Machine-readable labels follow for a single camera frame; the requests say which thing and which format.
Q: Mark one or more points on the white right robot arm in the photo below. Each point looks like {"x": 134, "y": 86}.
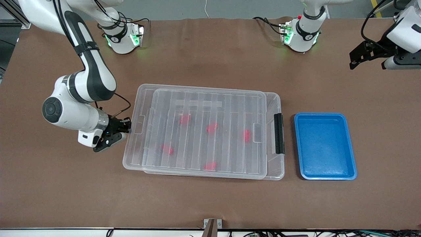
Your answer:
{"x": 92, "y": 75}

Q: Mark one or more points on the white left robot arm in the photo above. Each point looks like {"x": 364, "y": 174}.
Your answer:
{"x": 304, "y": 34}

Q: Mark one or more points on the clear plastic storage box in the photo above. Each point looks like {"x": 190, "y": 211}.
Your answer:
{"x": 274, "y": 164}

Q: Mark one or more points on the clear ribbed plastic lid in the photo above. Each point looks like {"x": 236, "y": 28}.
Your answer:
{"x": 197, "y": 141}

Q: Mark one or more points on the red block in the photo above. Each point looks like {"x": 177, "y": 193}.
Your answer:
{"x": 167, "y": 149}
{"x": 210, "y": 165}
{"x": 185, "y": 119}
{"x": 246, "y": 135}
{"x": 212, "y": 127}

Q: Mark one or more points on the grey metal camera bracket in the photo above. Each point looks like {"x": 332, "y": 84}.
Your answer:
{"x": 217, "y": 223}

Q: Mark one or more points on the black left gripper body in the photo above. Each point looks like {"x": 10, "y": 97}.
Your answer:
{"x": 379, "y": 48}

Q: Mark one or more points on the aluminium frame profile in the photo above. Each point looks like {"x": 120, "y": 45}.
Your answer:
{"x": 16, "y": 19}

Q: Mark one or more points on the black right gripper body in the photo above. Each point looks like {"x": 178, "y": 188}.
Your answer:
{"x": 114, "y": 126}

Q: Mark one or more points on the brown table cover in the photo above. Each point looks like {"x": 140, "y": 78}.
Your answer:
{"x": 82, "y": 191}

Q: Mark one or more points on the blue plastic tray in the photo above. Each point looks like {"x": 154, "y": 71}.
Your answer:
{"x": 324, "y": 144}

